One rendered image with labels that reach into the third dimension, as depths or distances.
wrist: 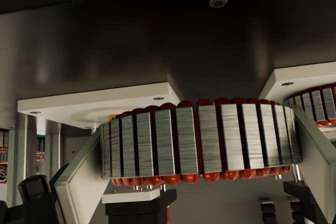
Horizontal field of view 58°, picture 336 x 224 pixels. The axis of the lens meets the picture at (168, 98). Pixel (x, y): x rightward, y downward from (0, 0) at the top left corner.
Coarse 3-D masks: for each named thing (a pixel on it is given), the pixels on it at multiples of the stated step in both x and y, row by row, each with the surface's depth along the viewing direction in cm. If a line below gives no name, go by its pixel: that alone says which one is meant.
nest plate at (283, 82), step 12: (276, 72) 26; (288, 72) 26; (300, 72) 26; (312, 72) 25; (324, 72) 25; (276, 84) 27; (288, 84) 27; (300, 84) 27; (312, 84) 28; (324, 84) 28; (264, 96) 32; (276, 96) 32; (288, 96) 32
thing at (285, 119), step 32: (128, 128) 14; (160, 128) 13; (192, 128) 13; (224, 128) 13; (256, 128) 13; (288, 128) 14; (128, 160) 14; (160, 160) 13; (192, 160) 12; (224, 160) 13; (256, 160) 13; (288, 160) 14
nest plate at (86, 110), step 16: (48, 96) 29; (64, 96) 29; (80, 96) 29; (96, 96) 28; (112, 96) 28; (128, 96) 28; (144, 96) 28; (160, 96) 28; (176, 96) 32; (32, 112) 30; (48, 112) 31; (64, 112) 31; (80, 112) 32; (96, 112) 33; (112, 112) 33
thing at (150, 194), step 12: (120, 192) 37; (132, 192) 35; (144, 192) 35; (156, 192) 38; (168, 192) 44; (108, 204) 38; (120, 204) 38; (132, 204) 37; (144, 204) 37; (156, 204) 37; (168, 204) 43; (108, 216) 38; (120, 216) 37; (132, 216) 37; (144, 216) 37; (156, 216) 37
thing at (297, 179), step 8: (296, 168) 44; (296, 176) 44; (288, 184) 44; (296, 184) 40; (304, 184) 39; (288, 192) 45; (296, 192) 40; (304, 192) 36; (304, 200) 36; (312, 200) 34; (304, 208) 38; (312, 208) 34; (304, 216) 38; (312, 216) 35; (320, 216) 34
